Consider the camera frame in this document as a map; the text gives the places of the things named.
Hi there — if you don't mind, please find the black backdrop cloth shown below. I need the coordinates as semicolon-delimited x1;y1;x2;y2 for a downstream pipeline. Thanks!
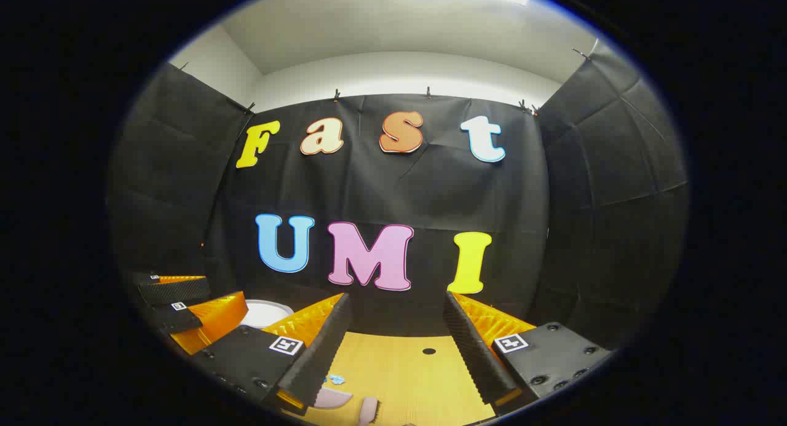
108;39;689;353

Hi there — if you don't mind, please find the small purple dustpan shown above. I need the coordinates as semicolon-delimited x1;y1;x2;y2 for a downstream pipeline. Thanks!
314;386;354;409

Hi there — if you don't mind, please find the wooden desktop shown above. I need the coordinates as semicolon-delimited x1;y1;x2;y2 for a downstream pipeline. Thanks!
283;331;499;426

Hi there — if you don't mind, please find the white garbage bin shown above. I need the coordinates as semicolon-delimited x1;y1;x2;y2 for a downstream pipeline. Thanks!
239;299;295;329

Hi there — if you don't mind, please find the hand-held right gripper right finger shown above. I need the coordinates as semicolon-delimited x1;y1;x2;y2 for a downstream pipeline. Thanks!
443;291;614;417

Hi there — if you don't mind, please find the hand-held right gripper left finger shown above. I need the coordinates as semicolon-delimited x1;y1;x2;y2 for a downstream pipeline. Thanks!
192;293;352;414

